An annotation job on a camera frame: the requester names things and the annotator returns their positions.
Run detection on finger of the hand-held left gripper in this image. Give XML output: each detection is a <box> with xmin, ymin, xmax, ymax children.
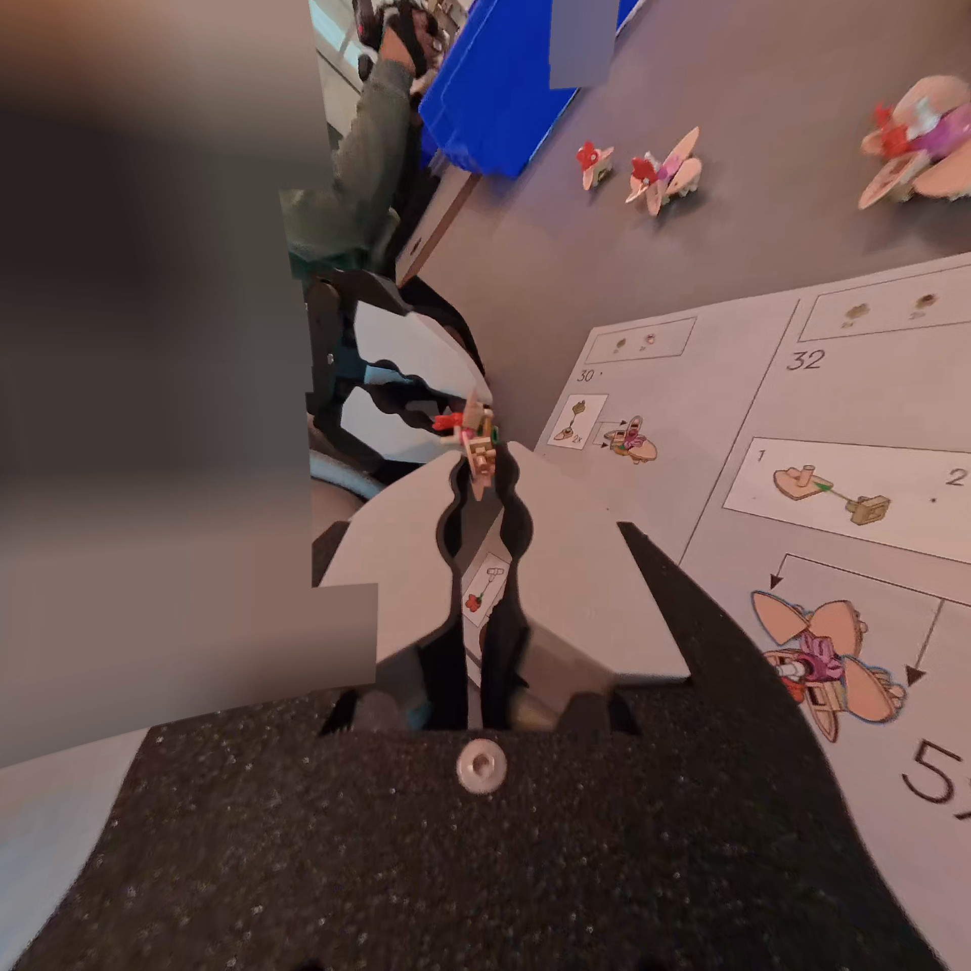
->
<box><xmin>340</xmin><ymin>379</ymin><xmax>461</xmax><ymax>465</ymax></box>
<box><xmin>352</xmin><ymin>300</ymin><xmax>494</xmax><ymax>408</ymax></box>

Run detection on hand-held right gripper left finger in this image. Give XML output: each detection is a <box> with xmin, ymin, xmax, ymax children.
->
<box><xmin>319</xmin><ymin>454</ymin><xmax>465</xmax><ymax>708</ymax></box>

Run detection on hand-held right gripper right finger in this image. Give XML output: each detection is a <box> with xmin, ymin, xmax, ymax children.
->
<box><xmin>484</xmin><ymin>442</ymin><xmax>691</xmax><ymax>725</ymax></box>

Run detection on tan toy brick flower assembly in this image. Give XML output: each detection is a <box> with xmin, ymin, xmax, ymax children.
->
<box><xmin>432</xmin><ymin>390</ymin><xmax>503</xmax><ymax>502</ymax></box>

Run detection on another person's forearm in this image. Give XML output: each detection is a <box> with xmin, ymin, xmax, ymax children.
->
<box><xmin>279</xmin><ymin>59</ymin><xmax>415</xmax><ymax>267</ymax></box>

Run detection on grey desk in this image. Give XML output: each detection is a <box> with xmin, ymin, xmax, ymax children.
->
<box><xmin>394</xmin><ymin>0</ymin><xmax>971</xmax><ymax>456</ymax></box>

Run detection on printed building instruction booklet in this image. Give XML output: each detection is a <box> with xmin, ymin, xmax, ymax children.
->
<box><xmin>461</xmin><ymin>253</ymin><xmax>971</xmax><ymax>971</ymax></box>

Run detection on small red flower brick piece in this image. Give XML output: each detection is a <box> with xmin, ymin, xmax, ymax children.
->
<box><xmin>575</xmin><ymin>140</ymin><xmax>615</xmax><ymax>191</ymax></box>

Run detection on blue plastic bin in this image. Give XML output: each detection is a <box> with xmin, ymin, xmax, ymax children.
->
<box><xmin>417</xmin><ymin>0</ymin><xmax>646</xmax><ymax>180</ymax></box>

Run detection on tan winged brick flower model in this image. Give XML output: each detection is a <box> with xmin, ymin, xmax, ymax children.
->
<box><xmin>624</xmin><ymin>125</ymin><xmax>703</xmax><ymax>218</ymax></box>

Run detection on tan winged purple brick model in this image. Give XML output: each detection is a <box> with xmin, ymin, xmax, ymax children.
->
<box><xmin>857</xmin><ymin>73</ymin><xmax>971</xmax><ymax>211</ymax></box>

